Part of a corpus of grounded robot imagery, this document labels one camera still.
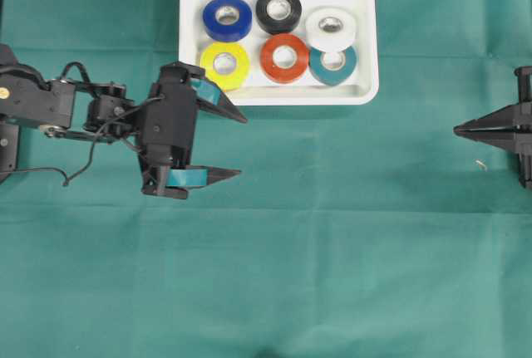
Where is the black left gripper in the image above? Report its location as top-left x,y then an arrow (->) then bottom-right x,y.
139,61 -> 248,199

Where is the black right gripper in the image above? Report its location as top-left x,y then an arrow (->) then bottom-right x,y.
454,66 -> 531,187

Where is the yellow tape roll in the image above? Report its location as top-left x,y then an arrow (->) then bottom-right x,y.
199,42 -> 249,91

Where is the red tape roll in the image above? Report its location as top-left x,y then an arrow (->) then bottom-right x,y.
260,33 -> 309,84

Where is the blue tape roll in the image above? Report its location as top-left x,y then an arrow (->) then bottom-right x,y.
202,0 -> 253,42

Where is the teal tape roll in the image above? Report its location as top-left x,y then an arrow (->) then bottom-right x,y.
308,47 -> 357,86

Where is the black tape roll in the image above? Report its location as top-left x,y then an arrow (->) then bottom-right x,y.
255,0 -> 302,35

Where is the white tape roll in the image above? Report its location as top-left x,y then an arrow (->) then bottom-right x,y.
305,7 -> 357,52

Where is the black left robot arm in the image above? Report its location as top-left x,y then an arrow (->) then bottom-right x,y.
1,44 -> 247,199

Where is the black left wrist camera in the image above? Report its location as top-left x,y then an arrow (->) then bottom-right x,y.
136,65 -> 198,166

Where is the black camera cable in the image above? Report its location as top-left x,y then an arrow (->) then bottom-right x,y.
0,61 -> 163,188

